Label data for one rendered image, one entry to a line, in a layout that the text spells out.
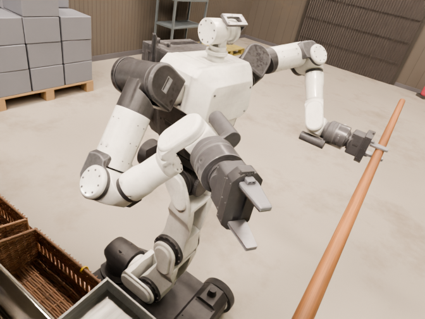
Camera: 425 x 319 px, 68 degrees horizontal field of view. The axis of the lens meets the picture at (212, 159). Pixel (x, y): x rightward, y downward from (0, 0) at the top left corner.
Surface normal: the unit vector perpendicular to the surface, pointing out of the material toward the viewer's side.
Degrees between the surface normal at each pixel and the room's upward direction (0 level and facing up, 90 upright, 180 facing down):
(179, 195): 90
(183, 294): 0
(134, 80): 55
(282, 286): 0
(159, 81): 79
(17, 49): 90
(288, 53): 49
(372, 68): 90
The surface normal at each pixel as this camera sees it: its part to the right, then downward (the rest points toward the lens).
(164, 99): 0.79, 0.29
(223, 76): 0.65, -0.24
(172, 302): 0.18, -0.83
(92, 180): -0.45, -0.25
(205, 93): 0.07, 0.48
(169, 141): -0.55, -0.53
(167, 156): 0.18, 0.68
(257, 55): 0.40, -0.24
